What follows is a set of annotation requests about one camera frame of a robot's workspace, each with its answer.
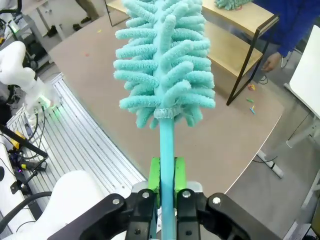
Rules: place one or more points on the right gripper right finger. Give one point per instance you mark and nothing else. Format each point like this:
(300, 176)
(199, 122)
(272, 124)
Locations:
(190, 207)

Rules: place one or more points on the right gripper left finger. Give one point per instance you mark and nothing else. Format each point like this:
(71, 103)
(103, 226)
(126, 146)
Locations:
(140, 207)

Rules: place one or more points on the teal fluffy duster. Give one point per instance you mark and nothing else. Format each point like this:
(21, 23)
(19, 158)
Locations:
(165, 75)
(230, 4)

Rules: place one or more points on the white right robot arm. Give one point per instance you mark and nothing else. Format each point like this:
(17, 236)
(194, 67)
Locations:
(75, 195)

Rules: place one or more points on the person's left forearm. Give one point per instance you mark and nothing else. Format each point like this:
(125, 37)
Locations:
(292, 42)

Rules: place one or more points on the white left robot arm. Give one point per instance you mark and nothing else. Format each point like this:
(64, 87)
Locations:
(15, 65)

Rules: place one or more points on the person's left hand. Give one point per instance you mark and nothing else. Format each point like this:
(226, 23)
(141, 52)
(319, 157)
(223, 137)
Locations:
(272, 62)

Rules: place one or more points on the white power strip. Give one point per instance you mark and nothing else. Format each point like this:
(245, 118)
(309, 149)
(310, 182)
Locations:
(273, 168)

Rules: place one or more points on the teal paper scrap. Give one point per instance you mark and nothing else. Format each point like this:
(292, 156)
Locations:
(250, 100)

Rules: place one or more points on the black stand bar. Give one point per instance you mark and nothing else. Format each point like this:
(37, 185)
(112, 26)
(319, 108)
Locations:
(25, 143)

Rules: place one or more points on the red paper scrap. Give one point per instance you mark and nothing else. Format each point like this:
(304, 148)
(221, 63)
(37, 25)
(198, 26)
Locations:
(251, 87)

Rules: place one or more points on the yellow black clamp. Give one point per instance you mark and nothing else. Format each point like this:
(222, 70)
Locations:
(17, 141)

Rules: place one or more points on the white side table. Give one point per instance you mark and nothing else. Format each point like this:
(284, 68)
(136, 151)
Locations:
(51, 18)
(307, 75)

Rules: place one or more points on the black shoe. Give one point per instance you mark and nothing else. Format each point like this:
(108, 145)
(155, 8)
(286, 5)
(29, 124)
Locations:
(53, 31)
(81, 21)

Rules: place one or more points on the person in blue jacket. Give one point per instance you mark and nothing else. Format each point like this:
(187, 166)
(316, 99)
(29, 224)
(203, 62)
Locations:
(282, 15)

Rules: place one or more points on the aluminium slotted base plate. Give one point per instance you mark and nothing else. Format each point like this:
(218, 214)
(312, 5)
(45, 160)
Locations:
(75, 140)

